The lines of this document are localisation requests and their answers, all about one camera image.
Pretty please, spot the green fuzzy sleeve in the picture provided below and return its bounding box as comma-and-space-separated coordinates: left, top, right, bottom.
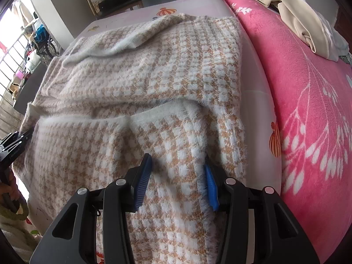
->
1, 195, 41, 263

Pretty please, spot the black garment on chair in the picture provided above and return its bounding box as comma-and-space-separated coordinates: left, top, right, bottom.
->
98, 0, 129, 11

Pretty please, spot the pink floral blanket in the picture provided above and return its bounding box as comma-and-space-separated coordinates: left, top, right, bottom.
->
224, 0, 351, 262

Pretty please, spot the blue bicycle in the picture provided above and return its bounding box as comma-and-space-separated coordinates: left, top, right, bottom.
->
24, 12, 59, 61

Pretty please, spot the beige white houndstooth coat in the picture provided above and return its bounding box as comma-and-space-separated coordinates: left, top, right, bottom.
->
12, 13, 248, 264

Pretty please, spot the lilac printed bed sheet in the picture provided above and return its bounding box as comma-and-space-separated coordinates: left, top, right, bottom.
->
26, 0, 284, 237

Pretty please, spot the dark grey cabinet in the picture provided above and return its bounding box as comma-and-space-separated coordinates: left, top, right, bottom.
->
13, 63, 47, 115

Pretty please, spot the left hand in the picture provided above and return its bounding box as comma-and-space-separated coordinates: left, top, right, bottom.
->
1, 167, 20, 213

